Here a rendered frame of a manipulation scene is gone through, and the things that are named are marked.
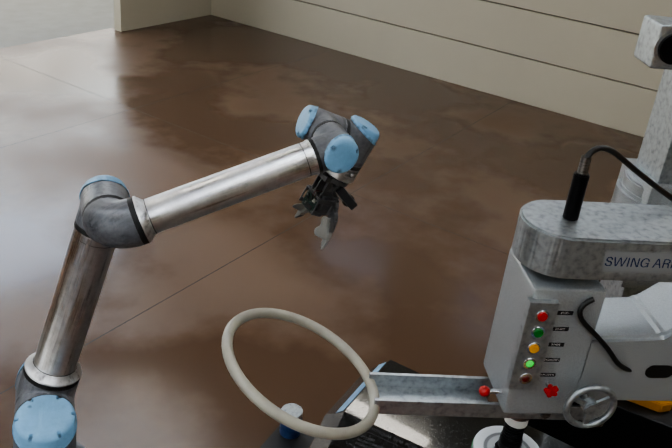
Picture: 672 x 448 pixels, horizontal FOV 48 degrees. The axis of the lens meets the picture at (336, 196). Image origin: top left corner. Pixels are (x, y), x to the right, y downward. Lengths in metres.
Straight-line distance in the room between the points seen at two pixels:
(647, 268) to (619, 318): 0.25
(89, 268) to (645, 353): 1.49
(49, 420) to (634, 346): 1.54
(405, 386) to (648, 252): 0.79
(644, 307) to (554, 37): 6.24
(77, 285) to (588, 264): 1.28
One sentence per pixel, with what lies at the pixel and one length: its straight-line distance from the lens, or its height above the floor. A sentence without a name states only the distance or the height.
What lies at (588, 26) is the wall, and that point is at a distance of 8.26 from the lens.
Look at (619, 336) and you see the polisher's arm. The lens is 2.21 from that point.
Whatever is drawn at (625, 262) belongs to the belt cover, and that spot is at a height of 1.64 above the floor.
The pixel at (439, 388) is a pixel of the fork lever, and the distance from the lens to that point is 2.33.
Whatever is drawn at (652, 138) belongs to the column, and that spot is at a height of 1.68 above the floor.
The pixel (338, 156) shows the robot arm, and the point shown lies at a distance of 1.79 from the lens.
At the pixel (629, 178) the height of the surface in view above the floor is 1.53.
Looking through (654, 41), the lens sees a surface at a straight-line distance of 2.76.
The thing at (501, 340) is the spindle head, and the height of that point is 1.29.
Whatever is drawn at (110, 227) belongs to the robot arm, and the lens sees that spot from 1.78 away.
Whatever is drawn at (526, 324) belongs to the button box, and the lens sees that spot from 2.03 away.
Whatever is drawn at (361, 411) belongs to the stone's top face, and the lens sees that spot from 2.59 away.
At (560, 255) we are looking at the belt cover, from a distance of 1.97.
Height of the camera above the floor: 2.55
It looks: 26 degrees down
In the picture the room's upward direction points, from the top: 6 degrees clockwise
